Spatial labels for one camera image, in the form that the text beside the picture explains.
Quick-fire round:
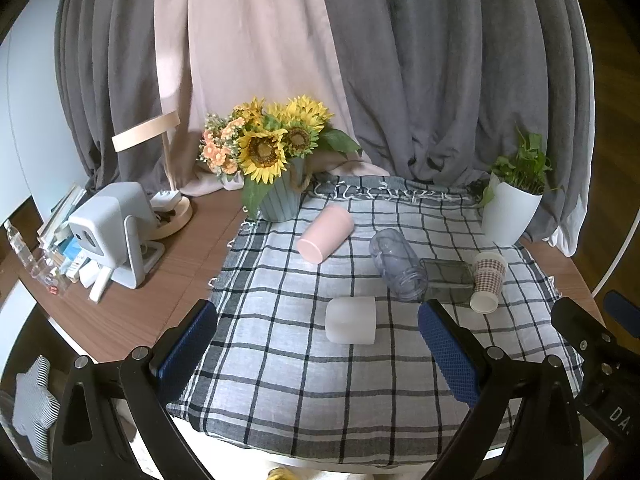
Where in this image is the striped star pillow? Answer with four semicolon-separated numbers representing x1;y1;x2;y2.
11;355;61;461

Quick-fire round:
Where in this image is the wooden desk lamp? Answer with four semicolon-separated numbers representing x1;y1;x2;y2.
111;112;193;241

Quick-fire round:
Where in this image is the green leafy plant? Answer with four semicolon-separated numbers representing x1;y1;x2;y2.
477;127;563;208

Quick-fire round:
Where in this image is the white stick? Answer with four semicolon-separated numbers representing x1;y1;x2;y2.
89;266;113;303

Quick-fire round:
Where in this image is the white projector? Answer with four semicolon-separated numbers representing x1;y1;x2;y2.
67;181;165;290

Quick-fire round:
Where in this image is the clear plastic bottle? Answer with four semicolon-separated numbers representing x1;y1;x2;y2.
4;220;38;281

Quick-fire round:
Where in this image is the grey checked tablecloth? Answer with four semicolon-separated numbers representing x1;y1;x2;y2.
166;174;586;466

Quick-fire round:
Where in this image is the sunflower bouquet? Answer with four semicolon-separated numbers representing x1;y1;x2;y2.
197;95;363;218

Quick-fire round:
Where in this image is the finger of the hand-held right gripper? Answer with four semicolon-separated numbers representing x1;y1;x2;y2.
551;297;620;386
603;290;640;335

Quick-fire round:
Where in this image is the teal ribbed vase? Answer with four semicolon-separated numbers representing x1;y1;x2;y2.
257;156;312;223

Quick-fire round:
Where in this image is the grey curtain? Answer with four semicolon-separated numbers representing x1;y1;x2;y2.
317;0;596;259
54;0;173;193

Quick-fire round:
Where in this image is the white frosted cup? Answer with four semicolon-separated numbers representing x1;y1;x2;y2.
325;296;377;346

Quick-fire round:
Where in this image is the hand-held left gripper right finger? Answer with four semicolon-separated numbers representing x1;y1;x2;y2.
417;299;585;480

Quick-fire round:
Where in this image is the white charger plug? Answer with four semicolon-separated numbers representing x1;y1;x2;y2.
150;190;182;213

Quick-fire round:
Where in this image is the clear purple glass jar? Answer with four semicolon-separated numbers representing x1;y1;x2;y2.
369;228;429;303

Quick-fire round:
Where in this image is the stack of books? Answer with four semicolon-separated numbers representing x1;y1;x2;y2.
37;183;93;283

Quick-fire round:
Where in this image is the pink cup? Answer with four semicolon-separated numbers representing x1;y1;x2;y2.
296;206;356;264

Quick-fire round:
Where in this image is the clear square glass cup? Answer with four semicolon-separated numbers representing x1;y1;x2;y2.
419;258;476;304

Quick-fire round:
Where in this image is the pink curtain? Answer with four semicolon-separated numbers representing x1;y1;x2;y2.
152;0;396;198

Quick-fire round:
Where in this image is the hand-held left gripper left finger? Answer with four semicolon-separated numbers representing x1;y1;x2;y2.
51;299;218;480

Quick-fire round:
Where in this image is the white plant pot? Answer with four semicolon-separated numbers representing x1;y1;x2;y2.
481;171;544;248

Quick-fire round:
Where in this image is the checked paper cup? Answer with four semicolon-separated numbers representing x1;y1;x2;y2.
469;251;508;315

